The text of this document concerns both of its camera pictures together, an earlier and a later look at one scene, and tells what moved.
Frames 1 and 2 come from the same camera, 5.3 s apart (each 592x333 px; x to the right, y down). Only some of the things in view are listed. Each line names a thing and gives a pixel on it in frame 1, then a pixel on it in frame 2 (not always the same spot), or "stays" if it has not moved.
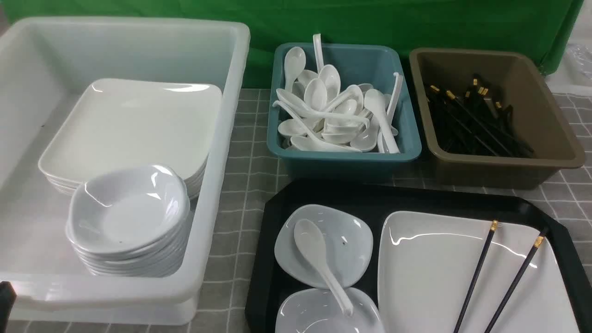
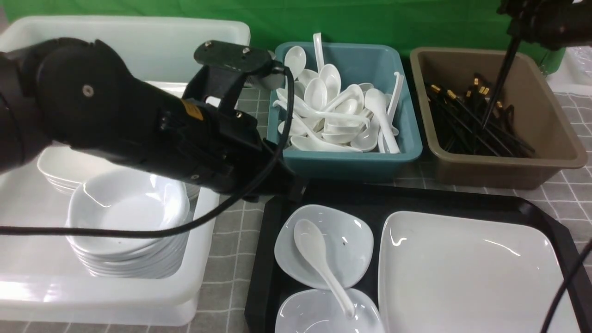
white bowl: x=348 y=240 stays
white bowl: x=318 y=311 stays
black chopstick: x=472 y=286 to x=504 y=77
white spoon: x=311 y=240 stays
